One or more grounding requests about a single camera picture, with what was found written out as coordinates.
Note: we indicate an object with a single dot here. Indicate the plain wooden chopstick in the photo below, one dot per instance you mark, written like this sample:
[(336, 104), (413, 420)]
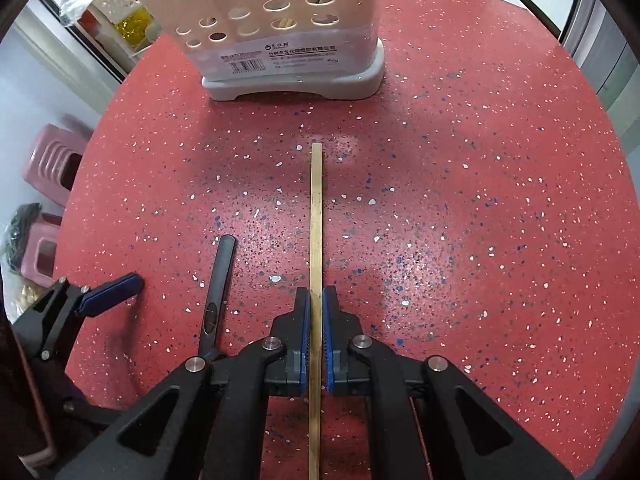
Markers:
[(317, 220)]

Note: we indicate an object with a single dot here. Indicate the clear plastic bag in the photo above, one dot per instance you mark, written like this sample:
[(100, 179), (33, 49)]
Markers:
[(80, 7)]

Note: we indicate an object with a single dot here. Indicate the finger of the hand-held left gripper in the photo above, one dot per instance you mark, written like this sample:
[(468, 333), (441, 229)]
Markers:
[(112, 293), (95, 412)]

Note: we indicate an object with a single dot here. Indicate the pink plastic stool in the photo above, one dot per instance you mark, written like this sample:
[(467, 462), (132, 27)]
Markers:
[(42, 247), (55, 160)]

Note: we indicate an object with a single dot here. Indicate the silver refrigerator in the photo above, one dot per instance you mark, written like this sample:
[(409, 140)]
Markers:
[(605, 60)]

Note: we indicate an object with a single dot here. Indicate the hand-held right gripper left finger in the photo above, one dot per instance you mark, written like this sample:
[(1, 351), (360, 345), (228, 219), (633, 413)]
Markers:
[(303, 342)]

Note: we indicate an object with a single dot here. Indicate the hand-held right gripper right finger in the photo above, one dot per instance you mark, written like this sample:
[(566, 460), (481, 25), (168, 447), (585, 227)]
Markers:
[(327, 342)]

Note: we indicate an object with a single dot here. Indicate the beige plastic utensil holder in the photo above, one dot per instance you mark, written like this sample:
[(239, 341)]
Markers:
[(280, 50)]

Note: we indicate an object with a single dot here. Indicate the dark mesh bag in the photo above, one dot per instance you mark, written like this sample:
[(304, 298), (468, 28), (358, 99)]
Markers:
[(20, 232)]

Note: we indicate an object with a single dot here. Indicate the yellow packet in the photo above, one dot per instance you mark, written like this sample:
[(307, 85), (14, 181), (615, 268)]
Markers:
[(132, 25)]

